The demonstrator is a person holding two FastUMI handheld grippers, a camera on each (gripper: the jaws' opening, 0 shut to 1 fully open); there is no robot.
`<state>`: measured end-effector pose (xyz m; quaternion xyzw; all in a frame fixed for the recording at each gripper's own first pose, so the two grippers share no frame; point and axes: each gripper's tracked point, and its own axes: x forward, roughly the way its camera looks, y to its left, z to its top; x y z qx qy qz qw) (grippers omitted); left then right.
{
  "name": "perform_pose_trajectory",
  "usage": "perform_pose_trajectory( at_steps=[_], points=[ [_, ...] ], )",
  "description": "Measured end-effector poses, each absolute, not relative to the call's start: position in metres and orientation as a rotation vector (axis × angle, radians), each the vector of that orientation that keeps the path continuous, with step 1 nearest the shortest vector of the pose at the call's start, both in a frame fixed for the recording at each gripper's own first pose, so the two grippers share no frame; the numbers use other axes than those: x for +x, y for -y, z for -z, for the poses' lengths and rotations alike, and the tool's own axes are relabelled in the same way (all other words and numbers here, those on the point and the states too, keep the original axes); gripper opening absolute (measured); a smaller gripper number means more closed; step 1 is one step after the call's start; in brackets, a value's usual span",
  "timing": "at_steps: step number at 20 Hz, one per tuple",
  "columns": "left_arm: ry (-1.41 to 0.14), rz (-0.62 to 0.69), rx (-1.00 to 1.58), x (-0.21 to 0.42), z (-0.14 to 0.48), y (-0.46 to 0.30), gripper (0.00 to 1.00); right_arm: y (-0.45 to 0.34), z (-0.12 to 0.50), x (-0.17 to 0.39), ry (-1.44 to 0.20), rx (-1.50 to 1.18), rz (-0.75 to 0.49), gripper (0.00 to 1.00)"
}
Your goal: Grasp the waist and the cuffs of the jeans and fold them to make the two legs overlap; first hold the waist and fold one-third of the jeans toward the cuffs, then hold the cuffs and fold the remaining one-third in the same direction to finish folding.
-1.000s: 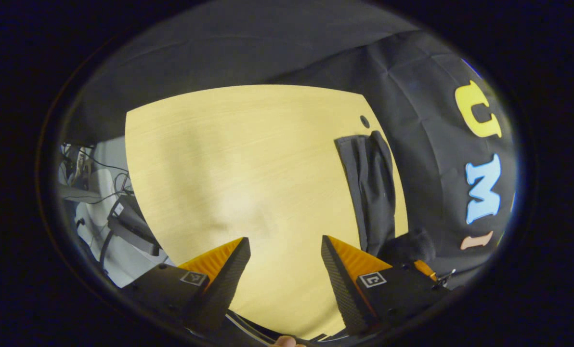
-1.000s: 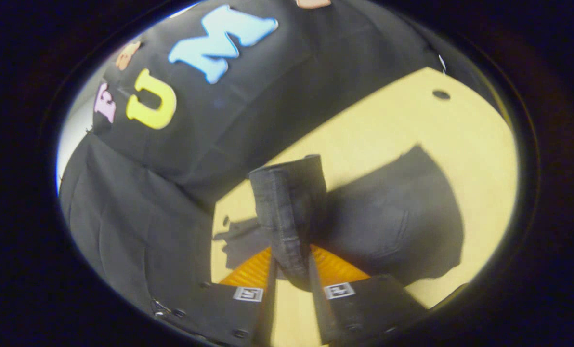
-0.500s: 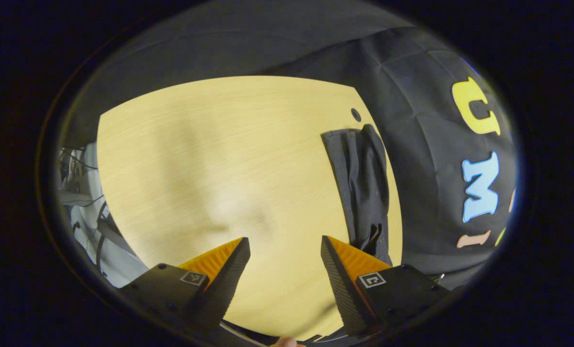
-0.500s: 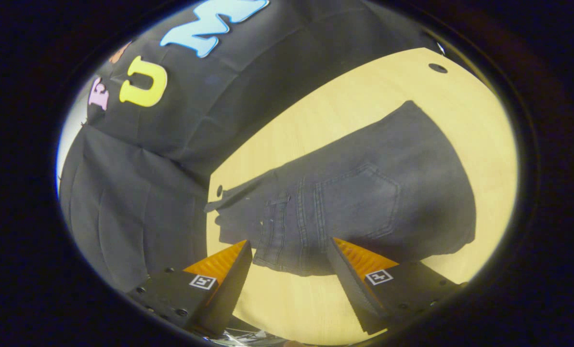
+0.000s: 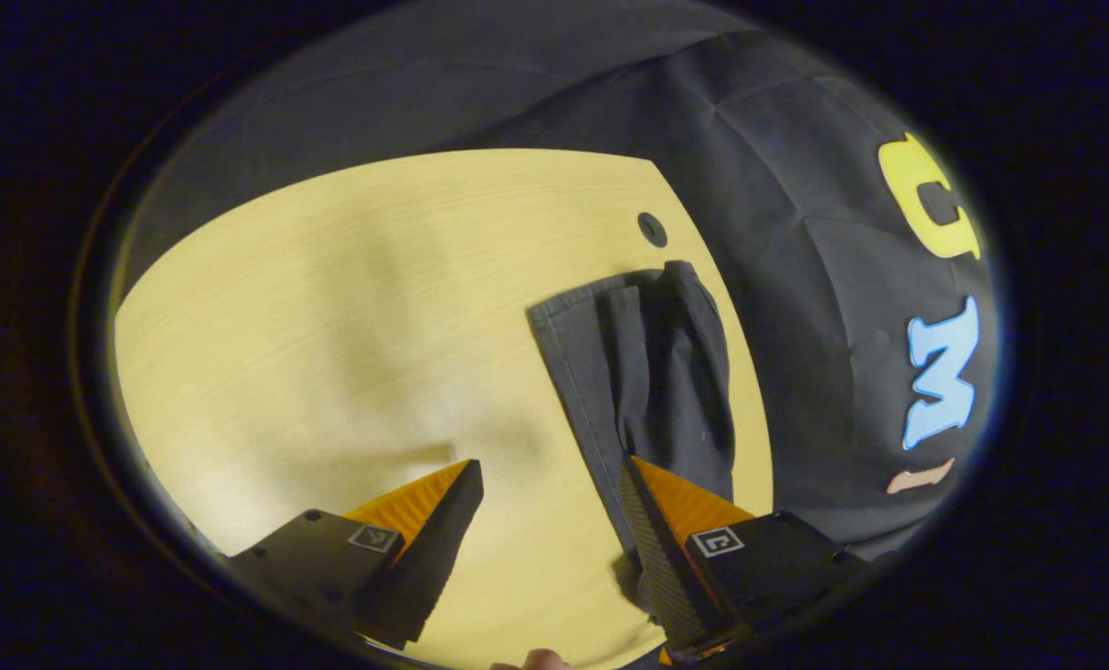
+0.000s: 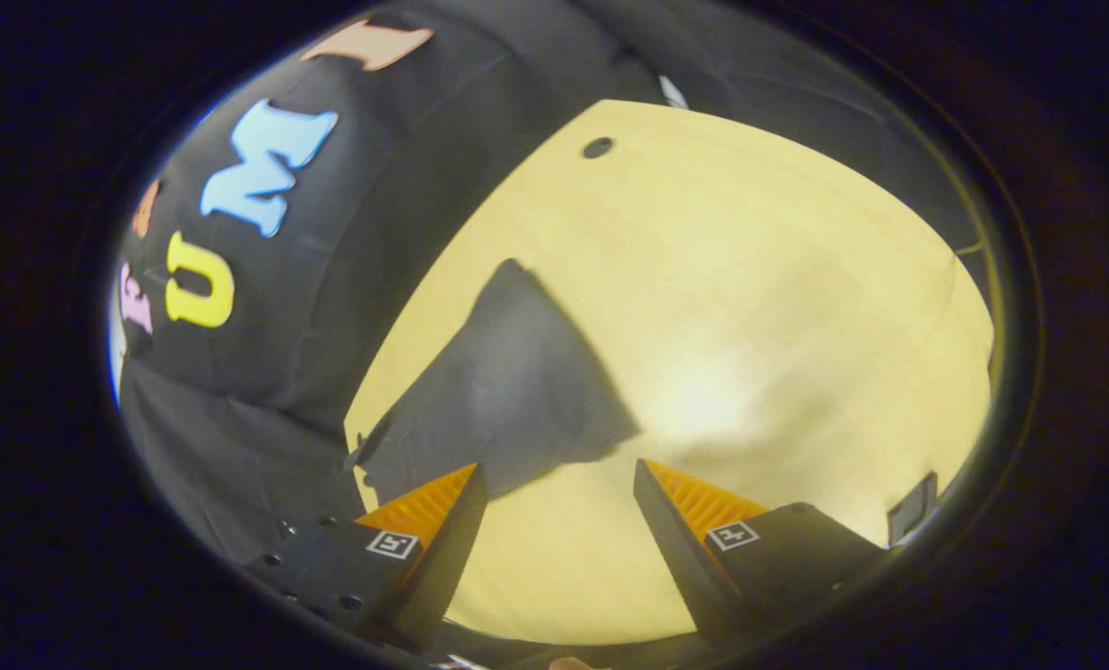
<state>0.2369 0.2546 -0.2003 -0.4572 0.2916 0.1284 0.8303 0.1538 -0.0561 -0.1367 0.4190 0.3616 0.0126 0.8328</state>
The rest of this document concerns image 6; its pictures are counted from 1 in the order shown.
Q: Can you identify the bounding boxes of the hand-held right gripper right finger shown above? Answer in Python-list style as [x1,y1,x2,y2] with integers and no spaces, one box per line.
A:
[634,458,890,643]

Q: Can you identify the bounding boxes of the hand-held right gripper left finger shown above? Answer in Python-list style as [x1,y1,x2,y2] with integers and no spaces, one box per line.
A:
[243,462,488,652]

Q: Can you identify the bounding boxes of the dark grey jeans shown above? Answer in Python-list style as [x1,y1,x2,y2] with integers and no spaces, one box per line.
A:
[345,259,641,508]

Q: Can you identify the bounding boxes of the black rectangular box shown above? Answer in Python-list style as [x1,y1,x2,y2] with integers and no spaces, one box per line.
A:
[888,472,940,547]

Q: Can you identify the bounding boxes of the black backdrop cloth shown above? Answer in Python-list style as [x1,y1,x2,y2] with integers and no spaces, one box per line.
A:
[108,0,995,569]

